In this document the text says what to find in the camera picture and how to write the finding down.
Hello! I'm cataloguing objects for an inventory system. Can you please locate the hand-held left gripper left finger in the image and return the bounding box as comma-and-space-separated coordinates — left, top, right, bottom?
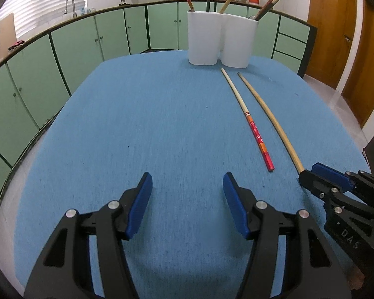
24, 172, 153, 299

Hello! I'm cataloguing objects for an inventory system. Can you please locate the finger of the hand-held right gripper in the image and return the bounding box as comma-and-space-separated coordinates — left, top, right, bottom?
299, 170, 346, 212
311, 162, 374, 200

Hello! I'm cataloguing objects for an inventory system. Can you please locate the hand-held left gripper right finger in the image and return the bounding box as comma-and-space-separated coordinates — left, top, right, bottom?
223, 171, 353, 299

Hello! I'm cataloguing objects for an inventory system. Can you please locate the white double utensil holder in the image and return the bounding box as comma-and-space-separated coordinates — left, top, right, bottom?
187, 10, 258, 68

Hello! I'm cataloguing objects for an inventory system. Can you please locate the blue table cloth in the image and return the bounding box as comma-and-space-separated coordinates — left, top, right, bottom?
14, 49, 370, 299

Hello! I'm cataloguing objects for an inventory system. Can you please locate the wooden door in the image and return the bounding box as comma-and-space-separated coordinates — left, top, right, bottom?
341, 0, 374, 128
304, 0, 357, 89

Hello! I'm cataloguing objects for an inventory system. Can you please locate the green kitchen cabinet unit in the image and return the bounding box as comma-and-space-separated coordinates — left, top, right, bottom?
0, 0, 318, 234

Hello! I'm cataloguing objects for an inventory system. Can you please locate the cardboard box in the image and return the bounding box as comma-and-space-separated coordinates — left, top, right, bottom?
0, 12, 17, 66

